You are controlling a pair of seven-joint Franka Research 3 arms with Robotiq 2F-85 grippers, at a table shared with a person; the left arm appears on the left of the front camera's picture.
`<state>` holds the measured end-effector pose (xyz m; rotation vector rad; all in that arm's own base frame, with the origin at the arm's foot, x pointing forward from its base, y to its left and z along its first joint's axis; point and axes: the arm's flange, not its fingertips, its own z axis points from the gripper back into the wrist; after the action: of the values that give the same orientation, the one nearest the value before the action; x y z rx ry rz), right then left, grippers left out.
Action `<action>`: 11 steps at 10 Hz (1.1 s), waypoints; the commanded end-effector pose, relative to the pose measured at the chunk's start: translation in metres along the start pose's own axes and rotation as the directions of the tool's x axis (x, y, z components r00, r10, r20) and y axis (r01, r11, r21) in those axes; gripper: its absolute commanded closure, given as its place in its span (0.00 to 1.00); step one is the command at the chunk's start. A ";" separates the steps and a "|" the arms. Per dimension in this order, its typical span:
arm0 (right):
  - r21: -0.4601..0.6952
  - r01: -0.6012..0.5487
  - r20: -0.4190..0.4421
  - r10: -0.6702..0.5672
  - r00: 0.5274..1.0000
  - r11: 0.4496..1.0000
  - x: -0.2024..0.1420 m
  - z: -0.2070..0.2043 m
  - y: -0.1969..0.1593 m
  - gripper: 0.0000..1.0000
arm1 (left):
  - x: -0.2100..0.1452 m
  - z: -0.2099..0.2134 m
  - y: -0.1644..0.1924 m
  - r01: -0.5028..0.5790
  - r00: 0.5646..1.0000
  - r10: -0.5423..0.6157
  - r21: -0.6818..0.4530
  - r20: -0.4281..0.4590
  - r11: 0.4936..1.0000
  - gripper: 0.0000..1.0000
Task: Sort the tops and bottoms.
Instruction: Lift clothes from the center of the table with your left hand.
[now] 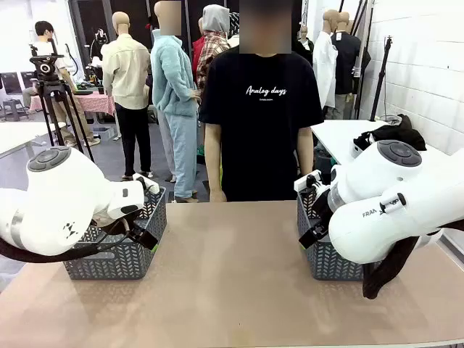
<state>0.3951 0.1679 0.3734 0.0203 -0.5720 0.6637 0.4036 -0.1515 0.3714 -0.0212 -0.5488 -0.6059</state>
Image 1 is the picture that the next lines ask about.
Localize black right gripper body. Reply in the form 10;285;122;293
307;183;333;235

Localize person's right forearm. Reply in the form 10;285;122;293
204;144;225;192

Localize grey plastic lattice basket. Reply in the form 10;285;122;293
296;188;365;282
63;185;168;281

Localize dark storage bin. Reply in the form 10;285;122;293
313;144;336;171

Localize white table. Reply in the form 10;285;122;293
0;121;68;160
310;119;454;166

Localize person in black t-shirt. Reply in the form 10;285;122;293
198;0;326;203

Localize mannequin in white coat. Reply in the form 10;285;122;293
312;9;340;109

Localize table with pink checkered cloth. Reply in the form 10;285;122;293
29;91;117;117

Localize black light stand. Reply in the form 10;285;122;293
369;35;395;123

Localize mannequin in black shirt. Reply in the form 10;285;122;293
330;12;363;120

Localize black folded stand poles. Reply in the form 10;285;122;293
353;0;376;120

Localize small mannequin in black top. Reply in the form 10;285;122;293
297;25;315;66

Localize mannequin in light blue fleece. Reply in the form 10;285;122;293
149;0;202;204

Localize mannequin in cream shirt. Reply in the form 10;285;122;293
100;11;153;181

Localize grey stool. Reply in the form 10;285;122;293
2;99;29;123

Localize mannequin in plaid hoodie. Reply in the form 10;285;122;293
191;4;233;97

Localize mannequin in red top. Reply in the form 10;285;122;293
191;17;206;86

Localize black printed dress form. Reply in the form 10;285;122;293
90;27;109;62

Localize background person in white shirt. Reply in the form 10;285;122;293
22;20;102;148

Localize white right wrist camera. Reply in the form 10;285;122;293
294;170;323;193

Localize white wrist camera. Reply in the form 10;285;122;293
132;173;161;196
294;170;323;193

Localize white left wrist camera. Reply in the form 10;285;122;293
132;173;161;196

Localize black camera tripod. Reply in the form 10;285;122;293
28;38;96;163

